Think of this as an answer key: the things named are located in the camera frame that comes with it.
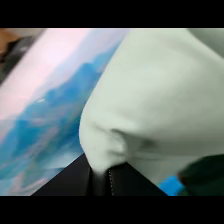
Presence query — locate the light green shirt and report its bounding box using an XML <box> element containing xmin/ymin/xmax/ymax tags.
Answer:
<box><xmin>78</xmin><ymin>27</ymin><xmax>224</xmax><ymax>188</ymax></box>

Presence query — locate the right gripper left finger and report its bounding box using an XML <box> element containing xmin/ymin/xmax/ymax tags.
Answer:
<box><xmin>32</xmin><ymin>153</ymin><xmax>112</xmax><ymax>197</ymax></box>

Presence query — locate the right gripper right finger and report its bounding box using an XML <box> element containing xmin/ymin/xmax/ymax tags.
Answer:
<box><xmin>108</xmin><ymin>161</ymin><xmax>168</xmax><ymax>197</ymax></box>

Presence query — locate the dark green garment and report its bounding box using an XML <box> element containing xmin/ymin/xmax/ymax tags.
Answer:
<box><xmin>177</xmin><ymin>153</ymin><xmax>224</xmax><ymax>197</ymax></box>

